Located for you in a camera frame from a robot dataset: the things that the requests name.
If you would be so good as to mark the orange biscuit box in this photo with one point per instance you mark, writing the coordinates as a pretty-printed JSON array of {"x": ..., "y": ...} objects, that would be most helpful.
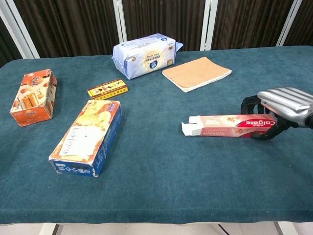
[{"x": 33, "y": 98}]

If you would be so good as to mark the blue white tissue pack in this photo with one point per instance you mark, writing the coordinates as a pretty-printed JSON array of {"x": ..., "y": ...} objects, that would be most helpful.
[{"x": 146, "y": 57}]

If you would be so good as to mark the tan folded cloth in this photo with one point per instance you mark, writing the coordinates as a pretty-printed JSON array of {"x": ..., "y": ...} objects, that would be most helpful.
[{"x": 195, "y": 73}]

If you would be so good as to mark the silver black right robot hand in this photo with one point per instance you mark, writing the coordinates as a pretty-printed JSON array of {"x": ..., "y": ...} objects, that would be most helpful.
[{"x": 286, "y": 102}]

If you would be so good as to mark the white screen frame post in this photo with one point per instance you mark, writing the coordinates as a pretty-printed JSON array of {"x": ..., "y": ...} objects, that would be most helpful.
[
  {"x": 288, "y": 23},
  {"x": 207, "y": 24},
  {"x": 119, "y": 20},
  {"x": 20, "y": 29}
]

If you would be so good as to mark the teal table cloth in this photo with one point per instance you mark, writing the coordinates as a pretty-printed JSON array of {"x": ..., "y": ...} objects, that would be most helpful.
[{"x": 156, "y": 176}]

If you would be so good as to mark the blue yellow biscuit box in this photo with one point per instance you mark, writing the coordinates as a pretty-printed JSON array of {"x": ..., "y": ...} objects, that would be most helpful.
[{"x": 88, "y": 137}]

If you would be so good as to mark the white table leg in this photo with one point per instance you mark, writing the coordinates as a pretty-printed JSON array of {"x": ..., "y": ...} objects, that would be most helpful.
[
  {"x": 281, "y": 228},
  {"x": 49, "y": 228}
]

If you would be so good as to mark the red Colgate toothpaste box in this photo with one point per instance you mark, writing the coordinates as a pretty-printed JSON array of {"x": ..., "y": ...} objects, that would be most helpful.
[{"x": 220, "y": 126}]

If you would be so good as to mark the small yellow red box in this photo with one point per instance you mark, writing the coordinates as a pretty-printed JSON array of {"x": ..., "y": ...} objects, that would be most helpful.
[{"x": 107, "y": 89}]

